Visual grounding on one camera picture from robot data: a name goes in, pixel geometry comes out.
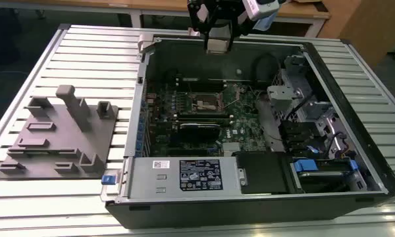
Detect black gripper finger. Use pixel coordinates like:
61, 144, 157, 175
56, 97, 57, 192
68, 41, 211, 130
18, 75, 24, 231
228, 20, 236, 53
197, 29, 212, 50

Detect CPU with silver top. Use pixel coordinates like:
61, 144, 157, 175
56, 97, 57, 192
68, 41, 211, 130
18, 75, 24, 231
205, 37, 231, 54

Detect CPU socket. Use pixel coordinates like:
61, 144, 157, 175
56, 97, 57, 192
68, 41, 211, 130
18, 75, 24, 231
189, 91, 228, 114

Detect grey plastic case hinge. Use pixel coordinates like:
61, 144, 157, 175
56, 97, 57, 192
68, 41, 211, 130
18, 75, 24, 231
137, 34, 159, 54

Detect wooden desk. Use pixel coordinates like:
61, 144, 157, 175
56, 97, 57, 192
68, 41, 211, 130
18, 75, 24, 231
0, 0, 332, 38

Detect silver perforated drive cage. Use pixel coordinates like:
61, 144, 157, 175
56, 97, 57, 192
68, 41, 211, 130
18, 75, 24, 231
271, 55, 316, 119

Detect grey flat support bar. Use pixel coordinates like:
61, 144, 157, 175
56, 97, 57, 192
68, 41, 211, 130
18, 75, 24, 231
255, 97, 285, 153

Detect green motherboard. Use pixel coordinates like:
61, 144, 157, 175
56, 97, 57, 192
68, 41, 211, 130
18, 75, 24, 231
144, 82, 279, 158

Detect black graphics card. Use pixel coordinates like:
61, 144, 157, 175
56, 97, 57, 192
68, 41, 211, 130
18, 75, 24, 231
179, 122, 221, 145

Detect wooden cabinet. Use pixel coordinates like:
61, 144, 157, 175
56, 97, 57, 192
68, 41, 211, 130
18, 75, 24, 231
317, 0, 395, 69

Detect black fan housing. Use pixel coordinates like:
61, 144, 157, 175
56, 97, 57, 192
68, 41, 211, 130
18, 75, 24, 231
279, 120, 324, 153

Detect silver chipset heatsink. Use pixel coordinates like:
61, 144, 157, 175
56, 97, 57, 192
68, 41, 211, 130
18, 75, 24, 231
221, 142, 243, 153

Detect hard disk in blue carrier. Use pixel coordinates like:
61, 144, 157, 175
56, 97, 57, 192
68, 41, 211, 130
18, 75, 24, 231
292, 159, 359, 194

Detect grey parts rack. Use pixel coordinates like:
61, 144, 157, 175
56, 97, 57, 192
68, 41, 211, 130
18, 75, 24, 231
0, 84, 120, 179

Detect black office chair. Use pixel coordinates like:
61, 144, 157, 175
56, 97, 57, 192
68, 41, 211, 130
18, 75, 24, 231
0, 7, 24, 66

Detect silver power supply unit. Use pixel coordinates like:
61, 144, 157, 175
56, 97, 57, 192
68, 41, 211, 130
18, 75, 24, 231
126, 157, 243, 198

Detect black PC case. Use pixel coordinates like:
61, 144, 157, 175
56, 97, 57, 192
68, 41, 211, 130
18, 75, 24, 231
100, 33, 395, 229

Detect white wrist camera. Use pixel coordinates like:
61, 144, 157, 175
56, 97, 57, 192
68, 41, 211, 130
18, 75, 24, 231
243, 0, 280, 22

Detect thick black cable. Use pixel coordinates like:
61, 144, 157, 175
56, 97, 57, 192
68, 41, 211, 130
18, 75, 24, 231
252, 53, 281, 82

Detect silver metal bracket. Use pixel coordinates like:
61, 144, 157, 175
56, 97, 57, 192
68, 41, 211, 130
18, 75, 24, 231
267, 85, 301, 108

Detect coloured power wires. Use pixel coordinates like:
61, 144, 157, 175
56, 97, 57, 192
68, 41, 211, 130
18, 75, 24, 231
335, 145, 354, 159

